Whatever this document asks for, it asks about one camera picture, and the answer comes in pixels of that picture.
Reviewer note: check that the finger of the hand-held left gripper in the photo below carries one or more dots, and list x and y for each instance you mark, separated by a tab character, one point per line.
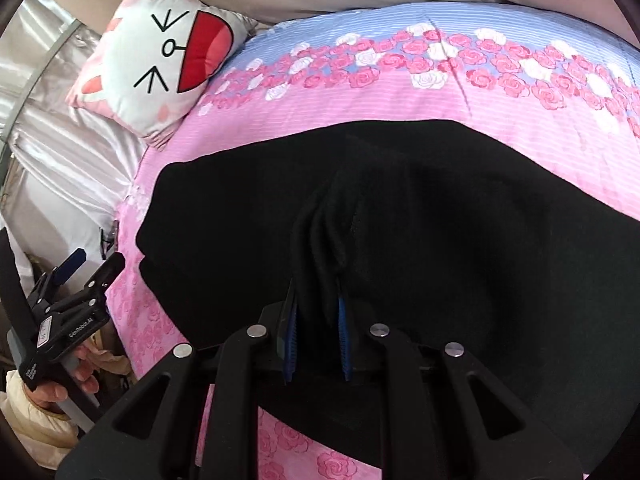
107	267
70	262

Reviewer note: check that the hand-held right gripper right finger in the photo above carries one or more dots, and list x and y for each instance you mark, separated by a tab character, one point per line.
344	345

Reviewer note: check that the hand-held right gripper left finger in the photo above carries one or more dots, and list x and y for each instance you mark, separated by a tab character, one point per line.
291	345

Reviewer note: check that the black pants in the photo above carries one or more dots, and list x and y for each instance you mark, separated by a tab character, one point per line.
450	260

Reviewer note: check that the person's left hand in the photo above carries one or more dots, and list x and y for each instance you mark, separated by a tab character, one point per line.
82	372

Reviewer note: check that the small black device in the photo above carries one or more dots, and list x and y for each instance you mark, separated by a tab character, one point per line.
108	244

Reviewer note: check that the beige crumpled cloth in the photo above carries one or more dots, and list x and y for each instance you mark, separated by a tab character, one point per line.
112	355

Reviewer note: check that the silver satin curtain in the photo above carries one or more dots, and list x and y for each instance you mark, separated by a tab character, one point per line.
65	160

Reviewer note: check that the grey metal rod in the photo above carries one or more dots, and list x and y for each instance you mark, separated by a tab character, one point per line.
35	85

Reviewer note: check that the cartoon face pillow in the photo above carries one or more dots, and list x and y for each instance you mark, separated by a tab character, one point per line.
135	60

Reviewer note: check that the pink floral bedsheet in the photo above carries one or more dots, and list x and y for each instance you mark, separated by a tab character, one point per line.
450	100

